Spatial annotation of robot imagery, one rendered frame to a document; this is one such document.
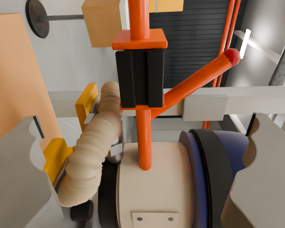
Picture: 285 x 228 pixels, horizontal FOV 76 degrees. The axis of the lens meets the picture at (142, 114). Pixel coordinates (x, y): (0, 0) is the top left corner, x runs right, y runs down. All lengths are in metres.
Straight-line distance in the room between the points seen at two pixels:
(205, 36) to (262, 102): 10.13
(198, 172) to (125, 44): 0.22
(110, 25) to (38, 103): 1.56
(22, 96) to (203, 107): 1.15
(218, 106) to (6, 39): 1.25
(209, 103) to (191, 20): 9.89
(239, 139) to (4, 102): 0.44
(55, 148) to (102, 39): 1.86
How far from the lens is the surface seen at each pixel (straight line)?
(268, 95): 1.59
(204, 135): 0.36
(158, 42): 0.20
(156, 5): 7.53
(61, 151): 0.27
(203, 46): 11.72
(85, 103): 0.36
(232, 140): 0.37
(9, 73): 0.45
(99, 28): 2.03
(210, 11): 11.33
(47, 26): 2.65
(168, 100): 0.27
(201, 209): 0.32
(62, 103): 1.51
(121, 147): 0.32
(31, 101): 0.50
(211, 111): 1.42
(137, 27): 0.21
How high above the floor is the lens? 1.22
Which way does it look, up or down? 2 degrees down
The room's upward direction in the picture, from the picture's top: 89 degrees clockwise
